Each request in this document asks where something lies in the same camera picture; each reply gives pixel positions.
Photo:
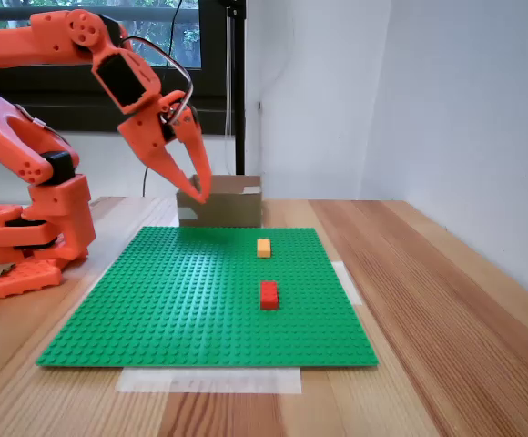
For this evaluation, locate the red lego block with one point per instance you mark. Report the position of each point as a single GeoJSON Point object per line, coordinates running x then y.
{"type": "Point", "coordinates": [269, 296]}

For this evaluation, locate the green lego baseplate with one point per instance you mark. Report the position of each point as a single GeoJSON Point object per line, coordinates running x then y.
{"type": "Point", "coordinates": [200, 309]}

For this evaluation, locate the black window frame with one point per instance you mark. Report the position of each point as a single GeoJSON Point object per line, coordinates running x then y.
{"type": "Point", "coordinates": [211, 45]}

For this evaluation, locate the masking tape strip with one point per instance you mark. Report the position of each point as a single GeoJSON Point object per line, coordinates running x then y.
{"type": "Point", "coordinates": [348, 282]}
{"type": "Point", "coordinates": [209, 380]}

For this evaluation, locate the yellow lego block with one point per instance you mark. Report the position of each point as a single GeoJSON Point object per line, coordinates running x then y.
{"type": "Point", "coordinates": [264, 248]}

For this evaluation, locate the open cardboard box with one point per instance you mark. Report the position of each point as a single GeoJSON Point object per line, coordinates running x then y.
{"type": "Point", "coordinates": [232, 209]}

